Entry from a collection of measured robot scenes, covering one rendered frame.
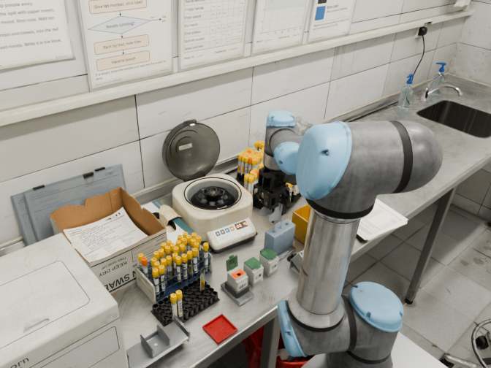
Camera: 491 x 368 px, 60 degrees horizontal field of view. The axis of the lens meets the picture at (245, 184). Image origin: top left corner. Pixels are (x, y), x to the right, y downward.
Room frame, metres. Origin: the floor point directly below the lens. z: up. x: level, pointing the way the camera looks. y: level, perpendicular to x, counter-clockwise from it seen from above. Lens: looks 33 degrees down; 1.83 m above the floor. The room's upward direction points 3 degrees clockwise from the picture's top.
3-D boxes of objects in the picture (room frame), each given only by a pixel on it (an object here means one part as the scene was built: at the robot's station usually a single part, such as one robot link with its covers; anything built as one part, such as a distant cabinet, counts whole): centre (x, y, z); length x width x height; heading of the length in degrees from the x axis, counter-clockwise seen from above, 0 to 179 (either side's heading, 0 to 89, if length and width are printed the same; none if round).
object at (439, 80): (2.66, -1.18, 0.97); 0.08 x 0.07 x 0.20; 79
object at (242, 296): (0.88, 0.01, 0.89); 0.09 x 0.05 x 0.04; 42
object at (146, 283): (0.92, 0.20, 0.91); 0.20 x 0.10 x 0.07; 133
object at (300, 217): (1.15, -0.26, 0.93); 0.13 x 0.13 x 0.10; 40
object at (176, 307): (0.82, 0.15, 0.93); 0.17 x 0.09 x 0.11; 134
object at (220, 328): (0.74, 0.05, 0.88); 0.07 x 0.07 x 0.01; 43
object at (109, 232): (0.99, 0.41, 0.95); 0.29 x 0.25 x 0.15; 43
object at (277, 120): (1.03, -0.08, 1.32); 0.09 x 0.08 x 0.11; 10
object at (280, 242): (1.07, -0.12, 0.92); 0.10 x 0.07 x 0.10; 135
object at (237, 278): (0.88, 0.01, 0.92); 0.05 x 0.04 x 0.06; 42
